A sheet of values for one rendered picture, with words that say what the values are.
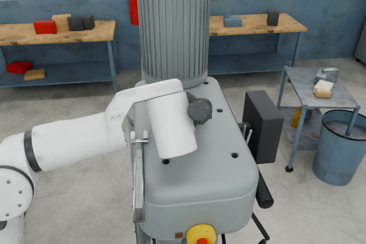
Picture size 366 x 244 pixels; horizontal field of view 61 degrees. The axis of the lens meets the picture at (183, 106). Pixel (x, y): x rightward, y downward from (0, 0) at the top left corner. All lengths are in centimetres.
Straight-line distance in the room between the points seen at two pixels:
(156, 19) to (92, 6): 421
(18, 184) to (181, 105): 25
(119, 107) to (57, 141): 10
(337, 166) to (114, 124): 297
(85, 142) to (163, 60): 43
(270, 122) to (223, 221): 51
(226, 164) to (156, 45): 38
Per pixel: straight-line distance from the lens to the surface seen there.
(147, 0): 82
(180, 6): 80
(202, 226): 67
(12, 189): 49
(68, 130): 49
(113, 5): 497
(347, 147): 316
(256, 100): 118
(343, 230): 316
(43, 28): 463
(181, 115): 48
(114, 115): 47
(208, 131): 73
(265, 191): 72
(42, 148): 49
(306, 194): 332
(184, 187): 60
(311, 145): 339
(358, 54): 628
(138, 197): 58
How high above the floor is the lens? 233
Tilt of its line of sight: 33 degrees down
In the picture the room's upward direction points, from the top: straight up
